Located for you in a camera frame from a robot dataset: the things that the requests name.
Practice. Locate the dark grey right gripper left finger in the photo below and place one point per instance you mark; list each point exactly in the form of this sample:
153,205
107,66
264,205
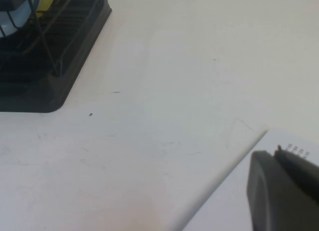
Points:
274,201

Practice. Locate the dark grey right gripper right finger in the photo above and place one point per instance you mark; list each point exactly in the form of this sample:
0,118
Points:
301,169

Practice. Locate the yellow plate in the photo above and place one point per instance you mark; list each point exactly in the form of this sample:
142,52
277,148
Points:
46,1

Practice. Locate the light blue plate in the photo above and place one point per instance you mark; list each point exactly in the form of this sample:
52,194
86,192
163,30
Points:
5,24

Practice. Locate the black plastic drain tray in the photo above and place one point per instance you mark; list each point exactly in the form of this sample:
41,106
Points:
74,66

